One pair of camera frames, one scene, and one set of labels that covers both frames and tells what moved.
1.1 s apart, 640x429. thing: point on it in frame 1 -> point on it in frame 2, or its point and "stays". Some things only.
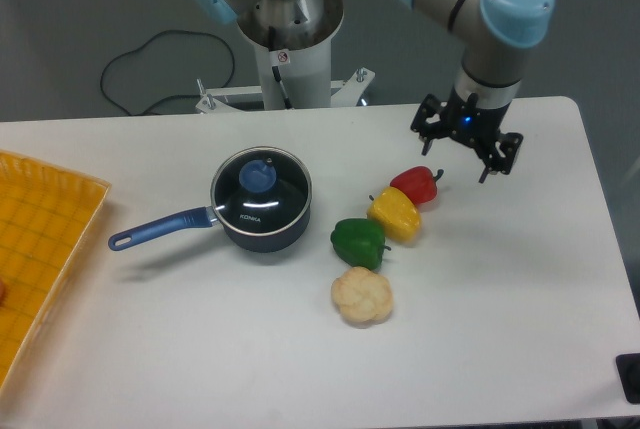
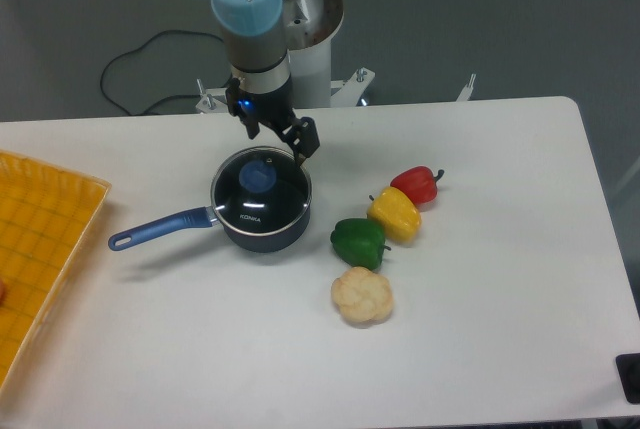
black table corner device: (628, 368) stays
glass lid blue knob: (261, 191) stays
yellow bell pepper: (400, 218) stays
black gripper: (479, 128) -> (273, 108)
